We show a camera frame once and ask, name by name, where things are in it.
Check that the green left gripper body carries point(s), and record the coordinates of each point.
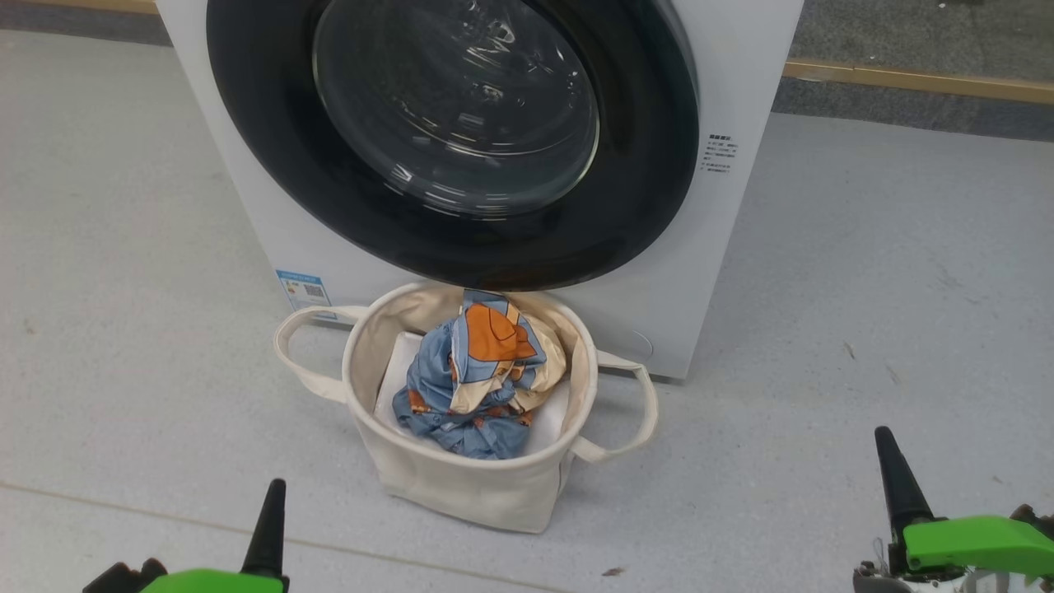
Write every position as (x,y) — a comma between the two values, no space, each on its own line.
(214,583)

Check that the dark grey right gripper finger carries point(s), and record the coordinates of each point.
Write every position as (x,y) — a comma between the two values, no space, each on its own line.
(902,486)

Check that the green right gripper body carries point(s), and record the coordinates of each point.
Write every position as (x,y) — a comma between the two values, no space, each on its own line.
(980,543)

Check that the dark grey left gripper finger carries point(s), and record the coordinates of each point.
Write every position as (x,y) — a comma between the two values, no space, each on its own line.
(270,535)

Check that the blue orange patterned cloth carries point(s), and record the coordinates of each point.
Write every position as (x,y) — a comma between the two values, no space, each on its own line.
(478,379)

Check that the round glass washer door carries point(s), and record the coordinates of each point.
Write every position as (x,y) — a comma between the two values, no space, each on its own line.
(263,165)

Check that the white pad inside basket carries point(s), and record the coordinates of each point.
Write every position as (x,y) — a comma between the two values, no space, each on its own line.
(395,387)

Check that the cream canvas laundry basket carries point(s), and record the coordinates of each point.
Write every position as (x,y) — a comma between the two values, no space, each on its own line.
(461,494)

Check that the white front-load washing machine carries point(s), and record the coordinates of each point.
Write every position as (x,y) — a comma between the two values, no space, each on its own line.
(741,247)

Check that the small printed text label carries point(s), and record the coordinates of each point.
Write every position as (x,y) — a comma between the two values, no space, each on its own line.
(720,154)

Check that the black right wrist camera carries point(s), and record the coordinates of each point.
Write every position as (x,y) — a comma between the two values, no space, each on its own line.
(1039,519)

